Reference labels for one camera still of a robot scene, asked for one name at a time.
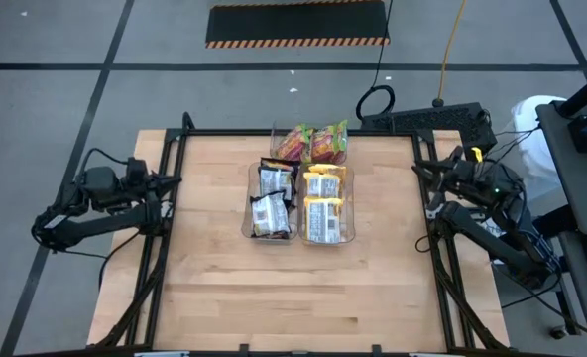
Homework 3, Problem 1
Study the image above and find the white plastic bag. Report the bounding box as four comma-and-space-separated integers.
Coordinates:
491, 94, 568, 212

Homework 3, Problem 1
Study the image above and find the black hanging cable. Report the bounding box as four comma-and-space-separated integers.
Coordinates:
355, 0, 398, 123

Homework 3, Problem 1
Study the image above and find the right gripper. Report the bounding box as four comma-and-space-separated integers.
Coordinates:
411, 146, 478, 193

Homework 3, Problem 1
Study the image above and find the black pink ramen packet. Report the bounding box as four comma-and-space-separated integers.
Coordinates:
249, 190, 294, 240

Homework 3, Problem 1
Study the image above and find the black aluminium table frame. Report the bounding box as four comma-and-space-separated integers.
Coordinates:
87, 111, 511, 357

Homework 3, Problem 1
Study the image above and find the yellow chicken ramen packet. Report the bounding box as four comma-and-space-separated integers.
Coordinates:
306, 164, 349, 178
302, 172, 343, 200
302, 196, 346, 246

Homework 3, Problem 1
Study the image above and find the black hazard-striped floor mat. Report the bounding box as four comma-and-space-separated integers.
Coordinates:
204, 0, 392, 50

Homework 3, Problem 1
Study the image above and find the grey equipment cart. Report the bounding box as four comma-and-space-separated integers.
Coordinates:
535, 98, 587, 237

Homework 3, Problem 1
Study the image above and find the black cart support bar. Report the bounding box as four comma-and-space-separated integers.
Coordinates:
535, 203, 580, 239
553, 66, 587, 119

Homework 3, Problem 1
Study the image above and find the orange green ramen packet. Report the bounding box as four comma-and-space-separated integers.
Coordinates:
310, 119, 350, 166

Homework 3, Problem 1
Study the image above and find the clear plastic bin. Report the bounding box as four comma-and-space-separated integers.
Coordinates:
240, 160, 300, 246
296, 162, 358, 248
268, 120, 350, 166

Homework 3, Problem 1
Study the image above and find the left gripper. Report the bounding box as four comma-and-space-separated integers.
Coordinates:
123, 156, 183, 201

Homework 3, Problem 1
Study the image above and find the yellow hanging cable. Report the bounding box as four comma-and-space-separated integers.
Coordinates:
435, 0, 469, 103

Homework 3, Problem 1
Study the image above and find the green pink ramen packet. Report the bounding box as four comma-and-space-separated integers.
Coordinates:
275, 123, 315, 164

